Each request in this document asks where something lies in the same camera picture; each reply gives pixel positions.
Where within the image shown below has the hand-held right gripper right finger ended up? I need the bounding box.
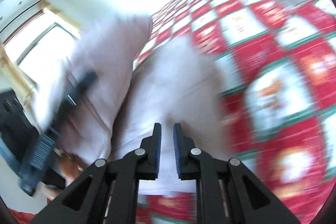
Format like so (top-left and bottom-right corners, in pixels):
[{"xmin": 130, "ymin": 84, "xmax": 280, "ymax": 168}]
[{"xmin": 173, "ymin": 123, "xmax": 301, "ymax": 224}]

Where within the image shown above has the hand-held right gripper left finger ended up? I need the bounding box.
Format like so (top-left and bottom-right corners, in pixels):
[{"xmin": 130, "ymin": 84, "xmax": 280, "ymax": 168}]
[{"xmin": 30, "ymin": 123, "xmax": 162, "ymax": 224}]

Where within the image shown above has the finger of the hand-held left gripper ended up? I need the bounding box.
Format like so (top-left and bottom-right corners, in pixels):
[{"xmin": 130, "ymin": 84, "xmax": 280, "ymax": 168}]
[{"xmin": 49, "ymin": 70, "xmax": 97, "ymax": 135}]

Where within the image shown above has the light pink puffer jacket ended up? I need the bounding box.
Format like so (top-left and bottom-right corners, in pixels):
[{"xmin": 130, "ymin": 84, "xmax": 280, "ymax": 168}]
[{"xmin": 34, "ymin": 15, "xmax": 229, "ymax": 195}]

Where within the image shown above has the person's left hand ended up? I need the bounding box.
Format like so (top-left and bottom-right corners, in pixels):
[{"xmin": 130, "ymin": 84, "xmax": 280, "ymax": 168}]
[{"xmin": 42, "ymin": 148, "xmax": 87, "ymax": 201}]

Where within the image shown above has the window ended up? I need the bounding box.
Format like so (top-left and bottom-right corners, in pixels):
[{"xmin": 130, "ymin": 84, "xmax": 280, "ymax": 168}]
[{"xmin": 3, "ymin": 13, "xmax": 79, "ymax": 75}]

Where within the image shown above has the red printed checkered blanket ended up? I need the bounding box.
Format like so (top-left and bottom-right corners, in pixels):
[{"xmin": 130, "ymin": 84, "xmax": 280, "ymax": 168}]
[{"xmin": 133, "ymin": 0, "xmax": 336, "ymax": 224}]

